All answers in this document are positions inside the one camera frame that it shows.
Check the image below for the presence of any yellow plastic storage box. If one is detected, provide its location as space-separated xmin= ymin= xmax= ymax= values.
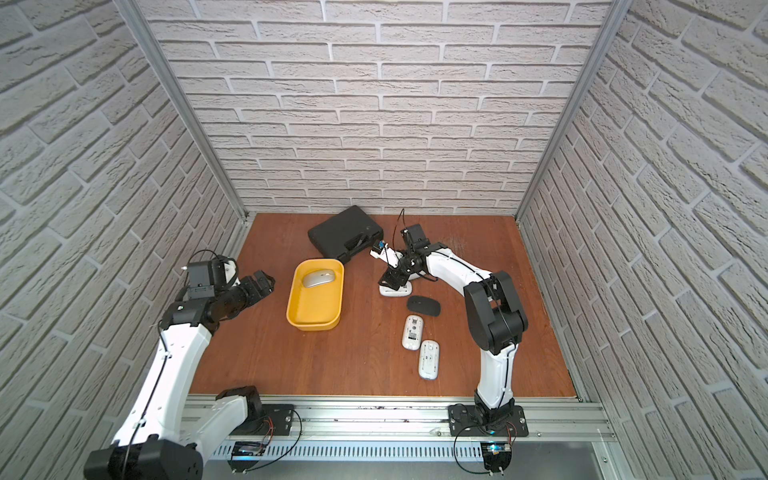
xmin=286 ymin=259 xmax=345 ymax=332

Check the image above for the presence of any controller board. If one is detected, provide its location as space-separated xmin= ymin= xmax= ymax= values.
xmin=480 ymin=442 xmax=512 ymax=475
xmin=227 ymin=441 xmax=269 ymax=473

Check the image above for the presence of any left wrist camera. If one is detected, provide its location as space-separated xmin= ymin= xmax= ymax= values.
xmin=187 ymin=256 xmax=237 ymax=299

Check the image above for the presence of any aluminium front rail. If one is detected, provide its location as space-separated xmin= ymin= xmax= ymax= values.
xmin=261 ymin=394 xmax=617 ymax=442

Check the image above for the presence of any flat black mouse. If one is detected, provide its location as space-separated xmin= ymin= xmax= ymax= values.
xmin=406 ymin=295 xmax=442 ymax=317

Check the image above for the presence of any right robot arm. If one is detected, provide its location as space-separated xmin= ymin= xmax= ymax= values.
xmin=371 ymin=241 xmax=528 ymax=423

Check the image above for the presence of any left controller board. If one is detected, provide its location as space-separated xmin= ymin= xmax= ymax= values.
xmin=227 ymin=441 xmax=269 ymax=473

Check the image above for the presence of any black plastic tool case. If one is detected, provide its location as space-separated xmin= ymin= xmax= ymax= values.
xmin=308 ymin=206 xmax=383 ymax=264

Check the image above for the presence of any aluminium corner post right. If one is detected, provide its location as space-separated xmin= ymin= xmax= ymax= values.
xmin=515 ymin=0 xmax=632 ymax=221

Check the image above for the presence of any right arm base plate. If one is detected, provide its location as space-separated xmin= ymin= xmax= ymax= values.
xmin=447 ymin=402 xmax=529 ymax=438

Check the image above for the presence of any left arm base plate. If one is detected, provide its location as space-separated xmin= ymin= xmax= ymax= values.
xmin=231 ymin=404 xmax=294 ymax=438

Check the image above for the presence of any right controller board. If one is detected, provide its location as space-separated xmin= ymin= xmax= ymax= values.
xmin=480 ymin=442 xmax=512 ymax=475

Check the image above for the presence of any silver mouse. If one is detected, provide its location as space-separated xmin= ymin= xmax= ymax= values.
xmin=302 ymin=269 xmax=336 ymax=289

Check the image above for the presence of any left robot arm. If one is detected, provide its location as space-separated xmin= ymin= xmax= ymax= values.
xmin=83 ymin=257 xmax=275 ymax=479

